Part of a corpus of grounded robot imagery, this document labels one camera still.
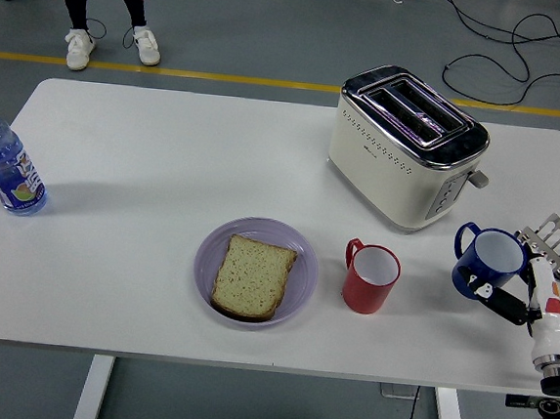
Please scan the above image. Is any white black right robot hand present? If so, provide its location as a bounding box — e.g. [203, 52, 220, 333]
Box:
[449, 229, 560, 365]

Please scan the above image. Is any blue enamel cup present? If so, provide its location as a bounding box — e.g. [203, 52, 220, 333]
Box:
[449, 220, 533, 306]

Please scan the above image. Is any red enamel cup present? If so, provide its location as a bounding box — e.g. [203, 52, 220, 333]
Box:
[340, 236, 405, 318]

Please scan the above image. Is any toast bread slice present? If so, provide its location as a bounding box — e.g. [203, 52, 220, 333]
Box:
[208, 231, 301, 326]

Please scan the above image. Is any table height control panel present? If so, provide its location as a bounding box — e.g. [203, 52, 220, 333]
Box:
[504, 394, 545, 411]

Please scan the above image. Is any cream chrome toaster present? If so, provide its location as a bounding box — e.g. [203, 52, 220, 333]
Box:
[321, 60, 500, 242]

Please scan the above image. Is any lilac round plate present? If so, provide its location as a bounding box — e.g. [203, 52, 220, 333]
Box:
[189, 211, 323, 338]

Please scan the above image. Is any person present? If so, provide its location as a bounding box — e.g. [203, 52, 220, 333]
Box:
[46, 0, 167, 79]

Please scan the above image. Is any clear blue-capped drink bottle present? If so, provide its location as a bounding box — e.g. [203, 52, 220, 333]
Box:
[0, 102, 58, 220]

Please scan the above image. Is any grey under-table bracket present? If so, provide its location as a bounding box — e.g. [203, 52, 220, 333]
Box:
[379, 382, 420, 402]

